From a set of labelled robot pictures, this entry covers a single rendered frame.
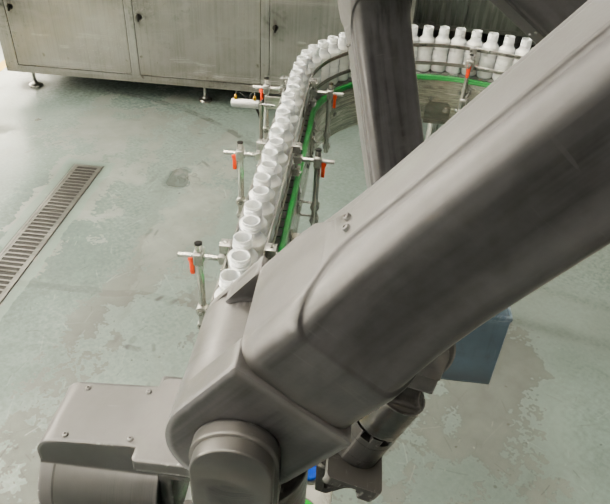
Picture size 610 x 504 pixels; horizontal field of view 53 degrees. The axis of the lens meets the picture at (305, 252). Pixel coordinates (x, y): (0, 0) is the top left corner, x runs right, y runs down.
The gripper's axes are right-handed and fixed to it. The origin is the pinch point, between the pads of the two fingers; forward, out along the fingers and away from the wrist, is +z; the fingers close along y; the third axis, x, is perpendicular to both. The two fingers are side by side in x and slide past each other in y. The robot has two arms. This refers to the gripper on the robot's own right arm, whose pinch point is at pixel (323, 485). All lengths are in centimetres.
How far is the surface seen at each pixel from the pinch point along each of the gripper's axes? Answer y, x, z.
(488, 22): -551, 139, 47
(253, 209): -61, -18, 8
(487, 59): -190, 47, -8
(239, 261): -43.5, -17.1, 7.8
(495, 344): -61, 45, 17
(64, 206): -221, -100, 161
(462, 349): -61, 40, 21
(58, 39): -361, -168, 143
